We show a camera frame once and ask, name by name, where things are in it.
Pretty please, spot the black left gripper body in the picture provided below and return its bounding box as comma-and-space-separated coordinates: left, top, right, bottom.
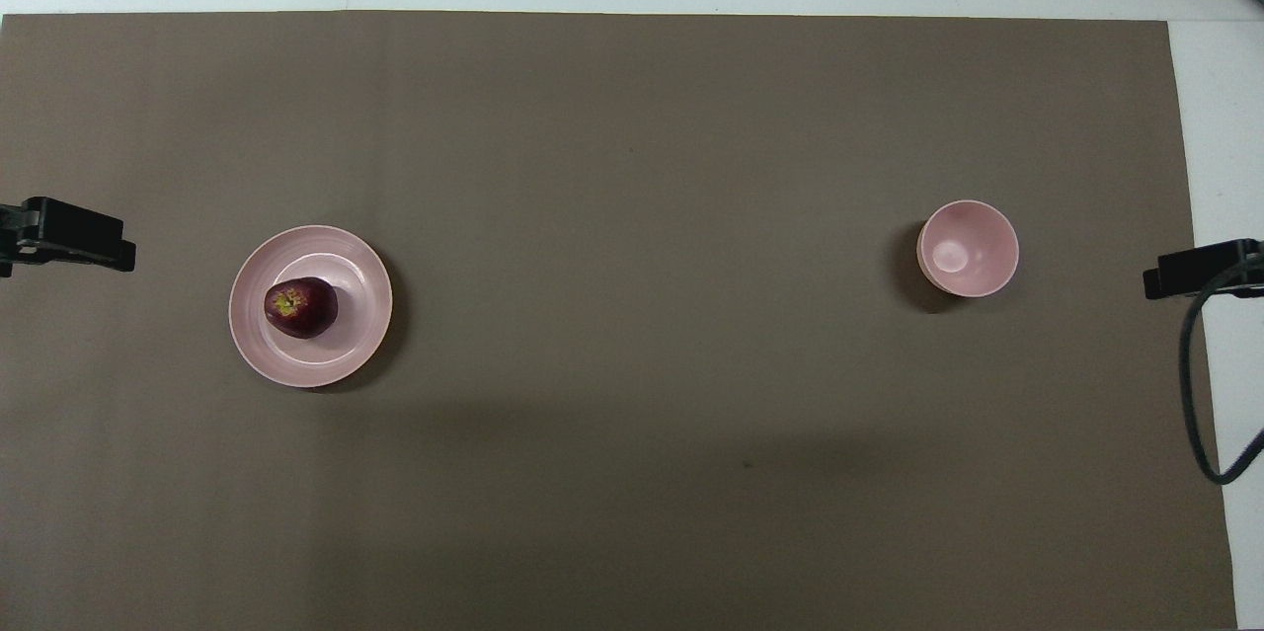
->
0, 204, 29, 278

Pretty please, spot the red apple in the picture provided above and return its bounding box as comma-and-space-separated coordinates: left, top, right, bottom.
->
264, 276, 340, 340

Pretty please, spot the pink bowl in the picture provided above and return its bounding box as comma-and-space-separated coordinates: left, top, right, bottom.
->
916, 199, 1020, 298

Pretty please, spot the pink plate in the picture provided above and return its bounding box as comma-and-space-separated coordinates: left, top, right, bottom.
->
228, 224, 394, 389

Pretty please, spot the brown paper table mat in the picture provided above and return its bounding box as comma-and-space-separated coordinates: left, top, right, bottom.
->
0, 11, 1237, 631

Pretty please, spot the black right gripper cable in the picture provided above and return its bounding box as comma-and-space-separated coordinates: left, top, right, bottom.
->
1180, 254, 1264, 486

